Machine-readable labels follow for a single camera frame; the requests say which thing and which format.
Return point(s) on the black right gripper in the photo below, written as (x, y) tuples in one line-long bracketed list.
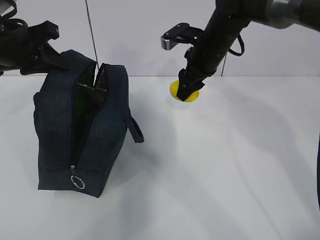
[(221, 35)]

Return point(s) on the yellow lemon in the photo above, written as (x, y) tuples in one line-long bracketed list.
[(183, 93)]

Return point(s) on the green cucumber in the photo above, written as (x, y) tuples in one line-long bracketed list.
[(80, 104)]

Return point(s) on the navy blue fabric bag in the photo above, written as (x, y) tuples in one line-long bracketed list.
[(78, 153)]

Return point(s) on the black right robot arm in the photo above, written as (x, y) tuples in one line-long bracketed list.
[(281, 14)]

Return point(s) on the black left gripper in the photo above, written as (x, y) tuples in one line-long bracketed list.
[(27, 49)]

